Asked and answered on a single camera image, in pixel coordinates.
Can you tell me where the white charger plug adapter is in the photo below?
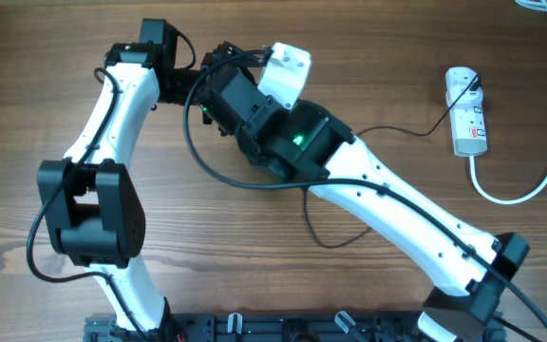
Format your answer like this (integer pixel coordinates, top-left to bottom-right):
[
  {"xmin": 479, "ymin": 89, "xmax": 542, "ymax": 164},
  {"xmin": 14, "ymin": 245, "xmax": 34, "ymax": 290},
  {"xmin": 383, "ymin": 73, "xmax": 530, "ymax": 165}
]
[{"xmin": 446, "ymin": 85, "xmax": 483, "ymax": 108}]

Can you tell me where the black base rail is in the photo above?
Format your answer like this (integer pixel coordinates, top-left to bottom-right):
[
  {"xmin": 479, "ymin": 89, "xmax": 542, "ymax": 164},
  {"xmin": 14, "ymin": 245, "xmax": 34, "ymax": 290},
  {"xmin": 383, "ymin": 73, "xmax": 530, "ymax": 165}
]
[{"xmin": 83, "ymin": 311, "xmax": 507, "ymax": 342}]

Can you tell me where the black USB charging cable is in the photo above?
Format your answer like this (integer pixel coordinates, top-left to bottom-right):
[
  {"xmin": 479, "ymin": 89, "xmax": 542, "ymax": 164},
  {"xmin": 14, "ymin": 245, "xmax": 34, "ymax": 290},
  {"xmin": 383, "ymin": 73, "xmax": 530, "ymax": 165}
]
[{"xmin": 301, "ymin": 73, "xmax": 482, "ymax": 250}]

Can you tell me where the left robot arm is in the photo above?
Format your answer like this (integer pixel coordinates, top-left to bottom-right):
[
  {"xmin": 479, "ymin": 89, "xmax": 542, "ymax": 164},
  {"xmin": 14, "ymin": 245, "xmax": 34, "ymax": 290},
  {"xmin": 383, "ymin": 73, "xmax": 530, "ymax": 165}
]
[{"xmin": 27, "ymin": 19, "xmax": 198, "ymax": 341}]

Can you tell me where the white power strip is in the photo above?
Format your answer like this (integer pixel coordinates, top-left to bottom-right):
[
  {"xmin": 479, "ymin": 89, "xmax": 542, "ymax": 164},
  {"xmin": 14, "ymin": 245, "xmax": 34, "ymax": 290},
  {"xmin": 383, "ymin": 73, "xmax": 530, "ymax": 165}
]
[{"xmin": 445, "ymin": 66, "xmax": 488, "ymax": 157}]

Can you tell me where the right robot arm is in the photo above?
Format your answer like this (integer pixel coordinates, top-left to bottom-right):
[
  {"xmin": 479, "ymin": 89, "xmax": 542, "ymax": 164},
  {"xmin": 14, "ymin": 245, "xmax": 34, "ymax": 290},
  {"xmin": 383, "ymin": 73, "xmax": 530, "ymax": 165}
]
[{"xmin": 188, "ymin": 43, "xmax": 529, "ymax": 341}]

